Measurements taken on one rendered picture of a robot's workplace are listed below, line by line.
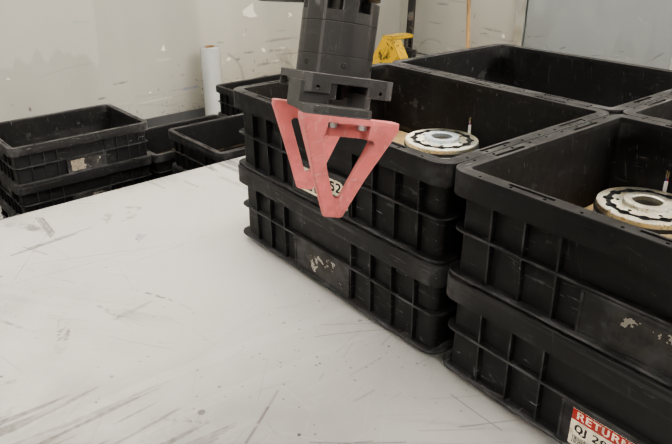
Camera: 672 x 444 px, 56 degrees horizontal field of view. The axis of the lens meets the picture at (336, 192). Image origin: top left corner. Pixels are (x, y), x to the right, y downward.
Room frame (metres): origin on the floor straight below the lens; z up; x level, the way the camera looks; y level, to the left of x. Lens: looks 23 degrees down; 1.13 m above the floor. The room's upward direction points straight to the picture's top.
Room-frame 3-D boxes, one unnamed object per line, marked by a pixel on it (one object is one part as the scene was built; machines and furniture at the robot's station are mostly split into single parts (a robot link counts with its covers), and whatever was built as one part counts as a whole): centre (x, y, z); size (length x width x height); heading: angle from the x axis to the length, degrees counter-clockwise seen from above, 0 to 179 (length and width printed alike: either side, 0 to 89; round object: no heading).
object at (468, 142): (0.84, -0.15, 0.86); 0.10 x 0.10 x 0.01
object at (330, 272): (0.79, -0.09, 0.76); 0.40 x 0.30 x 0.12; 39
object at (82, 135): (1.82, 0.81, 0.37); 0.40 x 0.30 x 0.45; 131
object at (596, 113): (0.79, -0.09, 0.92); 0.40 x 0.30 x 0.02; 39
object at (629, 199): (0.61, -0.33, 0.86); 0.05 x 0.05 x 0.01
